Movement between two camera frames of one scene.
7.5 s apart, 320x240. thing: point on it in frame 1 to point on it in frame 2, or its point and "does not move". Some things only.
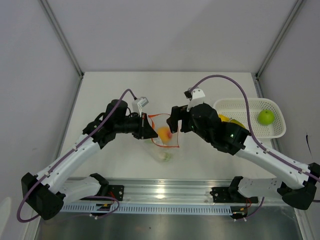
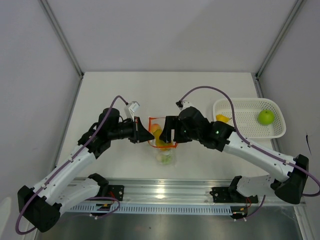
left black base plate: (116, 191) does not move
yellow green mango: (237, 122) to (159, 143)
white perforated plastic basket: (236, 109) does not move
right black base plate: (230, 195) does not move
